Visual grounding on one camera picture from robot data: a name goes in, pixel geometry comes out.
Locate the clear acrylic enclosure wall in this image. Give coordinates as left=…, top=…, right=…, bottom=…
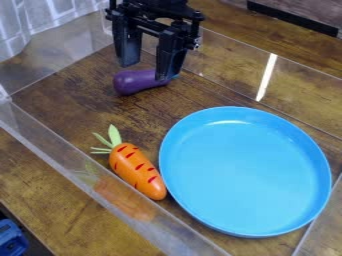
left=0, top=6, right=342, bottom=256

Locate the blue object at corner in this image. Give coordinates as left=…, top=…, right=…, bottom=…
left=0, top=219, right=28, bottom=256

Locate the blue round tray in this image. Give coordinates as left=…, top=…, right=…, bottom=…
left=159, top=106, right=331, bottom=238

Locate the orange toy carrot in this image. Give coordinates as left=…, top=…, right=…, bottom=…
left=90, top=125, right=167, bottom=200

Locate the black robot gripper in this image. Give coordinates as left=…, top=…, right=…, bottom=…
left=105, top=0, right=204, bottom=81

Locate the purple toy eggplant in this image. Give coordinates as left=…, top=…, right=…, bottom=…
left=112, top=69, right=177, bottom=96

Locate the white tiled curtain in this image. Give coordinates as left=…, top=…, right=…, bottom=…
left=0, top=0, right=108, bottom=62

